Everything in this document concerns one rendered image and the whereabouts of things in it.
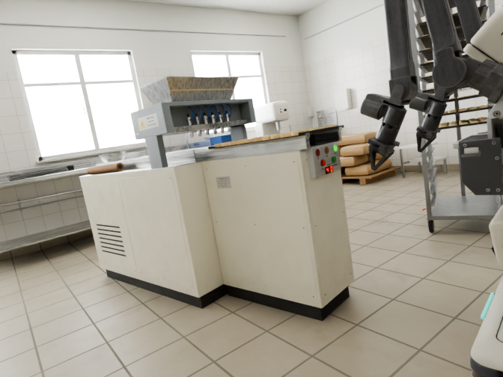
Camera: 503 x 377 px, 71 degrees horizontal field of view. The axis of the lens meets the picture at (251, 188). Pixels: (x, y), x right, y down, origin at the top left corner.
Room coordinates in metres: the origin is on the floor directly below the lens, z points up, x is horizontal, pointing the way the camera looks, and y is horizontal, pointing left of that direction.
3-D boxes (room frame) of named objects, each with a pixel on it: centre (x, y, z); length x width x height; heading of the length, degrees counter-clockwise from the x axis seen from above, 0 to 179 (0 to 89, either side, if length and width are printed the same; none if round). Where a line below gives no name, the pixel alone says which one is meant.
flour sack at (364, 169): (5.38, -1.82, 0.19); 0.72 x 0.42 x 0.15; 130
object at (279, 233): (1.93, -0.10, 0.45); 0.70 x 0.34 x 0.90; 46
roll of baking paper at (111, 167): (2.62, 1.04, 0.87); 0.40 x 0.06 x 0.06; 52
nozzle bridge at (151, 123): (2.28, 0.26, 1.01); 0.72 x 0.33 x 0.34; 136
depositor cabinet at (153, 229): (2.61, 0.61, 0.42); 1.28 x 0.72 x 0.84; 46
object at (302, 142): (2.25, 0.44, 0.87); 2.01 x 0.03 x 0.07; 46
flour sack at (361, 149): (5.37, -1.78, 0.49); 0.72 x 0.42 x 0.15; 131
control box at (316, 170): (1.68, -0.37, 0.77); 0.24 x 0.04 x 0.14; 136
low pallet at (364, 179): (5.61, -1.63, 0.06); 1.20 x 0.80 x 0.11; 38
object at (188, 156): (2.46, 0.75, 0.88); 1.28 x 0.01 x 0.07; 46
